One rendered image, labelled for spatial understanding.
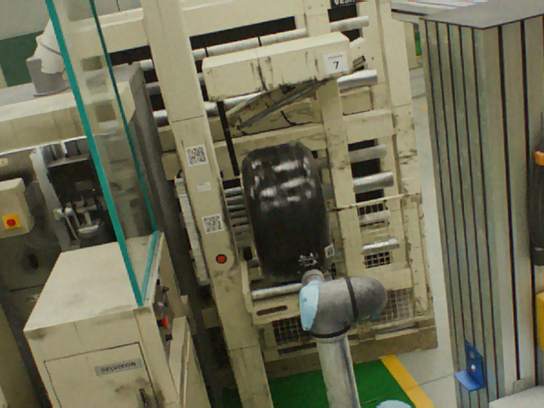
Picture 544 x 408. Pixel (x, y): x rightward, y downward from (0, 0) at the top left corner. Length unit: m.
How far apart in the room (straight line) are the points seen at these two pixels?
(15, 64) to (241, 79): 8.97
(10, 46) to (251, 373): 9.13
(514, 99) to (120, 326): 1.37
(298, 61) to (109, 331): 1.31
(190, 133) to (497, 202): 1.46
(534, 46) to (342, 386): 1.04
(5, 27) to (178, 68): 9.17
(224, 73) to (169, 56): 0.35
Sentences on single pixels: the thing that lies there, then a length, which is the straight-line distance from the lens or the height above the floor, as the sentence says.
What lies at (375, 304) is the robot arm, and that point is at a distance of 1.83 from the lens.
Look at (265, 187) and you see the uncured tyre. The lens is 2.52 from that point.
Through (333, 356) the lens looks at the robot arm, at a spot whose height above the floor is 1.17.
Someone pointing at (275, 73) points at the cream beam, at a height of 1.71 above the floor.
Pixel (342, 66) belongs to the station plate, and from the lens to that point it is 2.81.
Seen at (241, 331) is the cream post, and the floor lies 0.71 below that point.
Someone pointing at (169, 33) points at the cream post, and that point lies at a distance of 2.49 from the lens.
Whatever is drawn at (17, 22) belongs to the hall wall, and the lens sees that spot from 11.57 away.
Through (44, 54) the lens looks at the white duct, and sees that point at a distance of 2.86.
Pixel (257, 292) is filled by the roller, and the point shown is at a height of 0.91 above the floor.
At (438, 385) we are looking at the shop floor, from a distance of 3.60.
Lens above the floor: 2.26
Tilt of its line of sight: 22 degrees down
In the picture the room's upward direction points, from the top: 11 degrees counter-clockwise
